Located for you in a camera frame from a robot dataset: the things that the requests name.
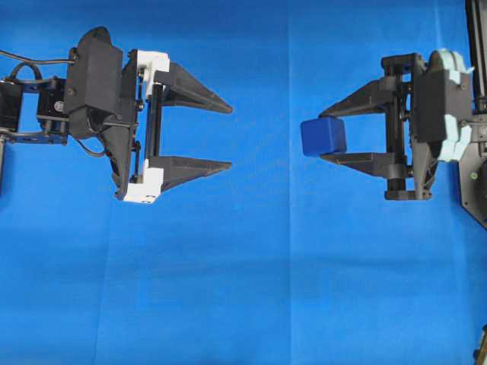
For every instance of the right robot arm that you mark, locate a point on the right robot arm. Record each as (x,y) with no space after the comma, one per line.
(476,25)

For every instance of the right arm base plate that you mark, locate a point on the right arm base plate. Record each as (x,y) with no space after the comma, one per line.
(472,170)

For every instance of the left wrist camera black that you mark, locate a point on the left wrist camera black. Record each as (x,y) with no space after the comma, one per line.
(100,100)

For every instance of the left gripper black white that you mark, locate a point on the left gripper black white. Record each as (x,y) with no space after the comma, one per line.
(150,81)

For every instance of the yellow black clamp corner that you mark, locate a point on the yellow black clamp corner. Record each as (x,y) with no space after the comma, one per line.
(480,353)

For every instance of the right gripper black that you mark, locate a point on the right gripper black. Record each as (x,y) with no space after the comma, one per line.
(409,165)

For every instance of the blue block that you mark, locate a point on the blue block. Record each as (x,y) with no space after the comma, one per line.
(325,135)

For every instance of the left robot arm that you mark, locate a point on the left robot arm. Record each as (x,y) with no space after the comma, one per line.
(32,111)

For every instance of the blue table cloth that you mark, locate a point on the blue table cloth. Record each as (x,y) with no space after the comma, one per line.
(282,259)

